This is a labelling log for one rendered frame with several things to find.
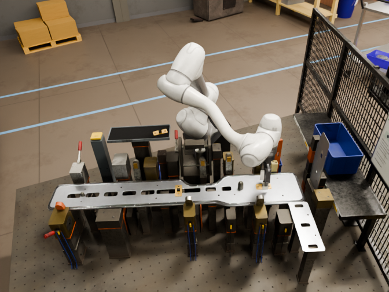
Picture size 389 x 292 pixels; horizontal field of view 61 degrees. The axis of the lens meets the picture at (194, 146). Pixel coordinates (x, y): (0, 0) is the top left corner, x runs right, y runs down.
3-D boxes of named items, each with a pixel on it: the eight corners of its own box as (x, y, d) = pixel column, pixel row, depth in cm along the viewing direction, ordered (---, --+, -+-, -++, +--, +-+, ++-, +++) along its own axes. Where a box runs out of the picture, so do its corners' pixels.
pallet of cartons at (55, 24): (79, 29, 691) (70, -4, 650) (83, 44, 625) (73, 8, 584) (19, 39, 662) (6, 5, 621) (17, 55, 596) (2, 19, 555)
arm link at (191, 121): (188, 137, 246) (168, 123, 232) (199, 116, 247) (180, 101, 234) (201, 142, 233) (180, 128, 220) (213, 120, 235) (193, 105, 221)
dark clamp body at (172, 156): (171, 205, 211) (165, 161, 187) (172, 192, 221) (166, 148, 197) (183, 205, 211) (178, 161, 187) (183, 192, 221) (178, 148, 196)
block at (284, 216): (274, 261, 178) (281, 228, 160) (270, 241, 187) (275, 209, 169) (287, 260, 178) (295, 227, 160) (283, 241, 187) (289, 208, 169)
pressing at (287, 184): (44, 215, 173) (43, 213, 172) (57, 184, 190) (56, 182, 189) (307, 203, 170) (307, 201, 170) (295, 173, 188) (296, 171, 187)
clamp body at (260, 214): (251, 264, 177) (256, 223, 155) (248, 245, 186) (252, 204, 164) (264, 263, 177) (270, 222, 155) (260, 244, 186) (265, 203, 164)
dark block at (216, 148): (213, 200, 213) (212, 150, 186) (212, 192, 218) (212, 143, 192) (221, 200, 213) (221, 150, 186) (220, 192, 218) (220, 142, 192)
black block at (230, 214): (226, 258, 181) (227, 224, 162) (224, 242, 188) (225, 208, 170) (235, 257, 181) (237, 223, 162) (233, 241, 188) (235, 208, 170)
